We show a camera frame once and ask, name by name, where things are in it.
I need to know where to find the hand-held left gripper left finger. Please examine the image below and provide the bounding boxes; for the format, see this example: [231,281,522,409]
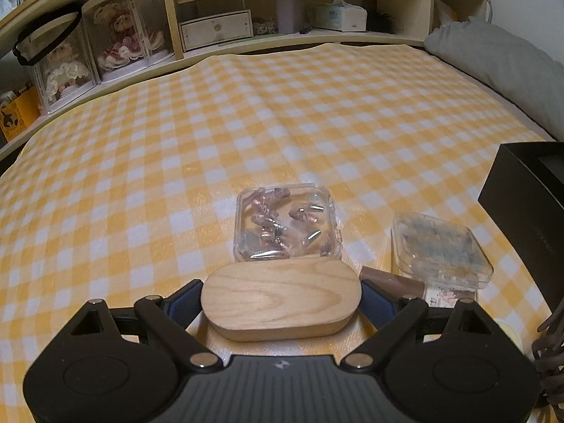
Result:
[55,279,223,373]

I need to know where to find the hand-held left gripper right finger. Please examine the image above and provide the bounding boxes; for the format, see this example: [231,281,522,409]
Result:
[339,279,508,373]

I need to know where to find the oval wooden box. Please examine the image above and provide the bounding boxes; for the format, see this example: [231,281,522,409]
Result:
[200,259,363,343]

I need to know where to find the clear box of pink nails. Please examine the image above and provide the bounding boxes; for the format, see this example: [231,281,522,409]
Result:
[233,183,344,263]

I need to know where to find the black box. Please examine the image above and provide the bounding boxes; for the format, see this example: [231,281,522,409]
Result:
[478,141,564,314]

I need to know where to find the brown card packet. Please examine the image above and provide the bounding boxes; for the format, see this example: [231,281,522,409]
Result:
[359,266,479,307]

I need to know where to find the pale yellow round object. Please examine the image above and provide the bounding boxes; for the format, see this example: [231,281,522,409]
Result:
[496,319,525,354]

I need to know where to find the yellow checked blanket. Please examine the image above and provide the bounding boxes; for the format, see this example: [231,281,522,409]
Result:
[0,43,550,423]

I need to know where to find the yellow cardboard box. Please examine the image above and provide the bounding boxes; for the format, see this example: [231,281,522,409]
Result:
[0,86,41,142]

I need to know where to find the clear doll display case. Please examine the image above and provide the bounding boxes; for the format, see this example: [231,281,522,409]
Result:
[81,0,175,82]

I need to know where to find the grey pillow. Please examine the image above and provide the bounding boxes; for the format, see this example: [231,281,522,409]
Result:
[423,17,564,140]

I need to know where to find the small cream drawer organizer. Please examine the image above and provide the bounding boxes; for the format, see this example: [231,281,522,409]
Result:
[174,0,255,52]

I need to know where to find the black fluffy object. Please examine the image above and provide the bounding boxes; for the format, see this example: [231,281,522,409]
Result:
[366,9,400,34]

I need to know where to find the small patterned cloth item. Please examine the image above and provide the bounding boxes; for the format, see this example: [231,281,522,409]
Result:
[251,18,278,36]

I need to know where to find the white tissue box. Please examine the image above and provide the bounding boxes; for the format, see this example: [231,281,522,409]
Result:
[308,0,368,32]

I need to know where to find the wooden headboard shelf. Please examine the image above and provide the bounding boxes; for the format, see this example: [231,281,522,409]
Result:
[0,0,492,159]

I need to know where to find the white plastic bag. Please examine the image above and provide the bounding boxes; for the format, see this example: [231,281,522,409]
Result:
[434,0,459,32]

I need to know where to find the purple cylinder container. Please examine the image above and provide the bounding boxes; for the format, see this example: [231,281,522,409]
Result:
[275,0,305,34]

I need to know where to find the doll case with black strap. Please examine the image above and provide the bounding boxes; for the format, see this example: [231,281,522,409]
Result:
[13,11,96,114]

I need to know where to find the black strap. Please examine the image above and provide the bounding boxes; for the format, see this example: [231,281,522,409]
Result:
[12,9,82,67]

